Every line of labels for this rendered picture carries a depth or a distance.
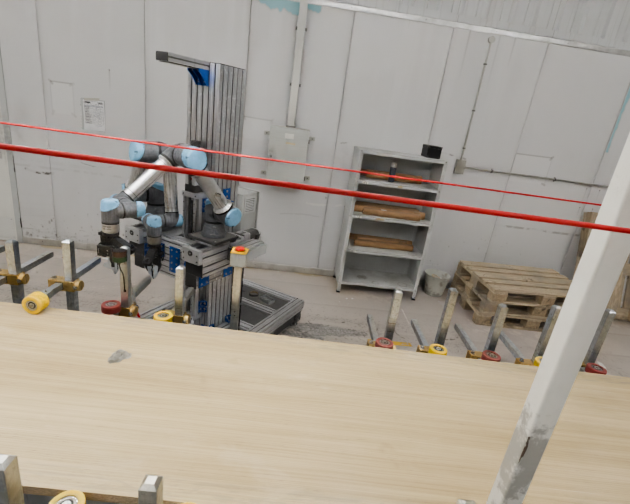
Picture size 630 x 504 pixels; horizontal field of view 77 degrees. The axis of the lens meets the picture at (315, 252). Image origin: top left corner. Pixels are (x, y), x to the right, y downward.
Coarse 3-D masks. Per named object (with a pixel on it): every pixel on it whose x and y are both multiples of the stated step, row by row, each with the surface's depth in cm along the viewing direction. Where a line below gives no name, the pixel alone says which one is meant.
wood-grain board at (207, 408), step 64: (0, 320) 156; (64, 320) 162; (128, 320) 168; (0, 384) 125; (64, 384) 128; (128, 384) 132; (192, 384) 136; (256, 384) 141; (320, 384) 146; (384, 384) 151; (448, 384) 156; (512, 384) 162; (576, 384) 168; (0, 448) 104; (64, 448) 106; (128, 448) 109; (192, 448) 112; (256, 448) 115; (320, 448) 118; (384, 448) 121; (448, 448) 125; (576, 448) 132
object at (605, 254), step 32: (608, 192) 70; (608, 224) 69; (608, 256) 69; (576, 288) 75; (608, 288) 71; (576, 320) 74; (576, 352) 76; (544, 384) 80; (544, 416) 81; (512, 448) 88; (544, 448) 84; (512, 480) 87
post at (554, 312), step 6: (552, 306) 184; (558, 306) 182; (552, 312) 184; (558, 312) 182; (552, 318) 183; (546, 324) 187; (552, 324) 185; (546, 330) 186; (552, 330) 186; (540, 336) 190; (546, 336) 187; (540, 342) 190; (546, 342) 188; (540, 348) 189; (534, 354) 193; (540, 354) 190
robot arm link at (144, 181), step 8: (176, 144) 203; (168, 152) 203; (160, 160) 202; (168, 160) 203; (144, 176) 198; (152, 176) 200; (160, 176) 203; (136, 184) 196; (144, 184) 198; (152, 184) 202; (120, 192) 195; (128, 192) 194; (136, 192) 196
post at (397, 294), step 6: (396, 288) 182; (396, 294) 180; (402, 294) 180; (396, 300) 181; (390, 306) 186; (396, 306) 182; (390, 312) 184; (396, 312) 183; (390, 318) 184; (396, 318) 184; (390, 324) 185; (390, 330) 186; (384, 336) 190; (390, 336) 187
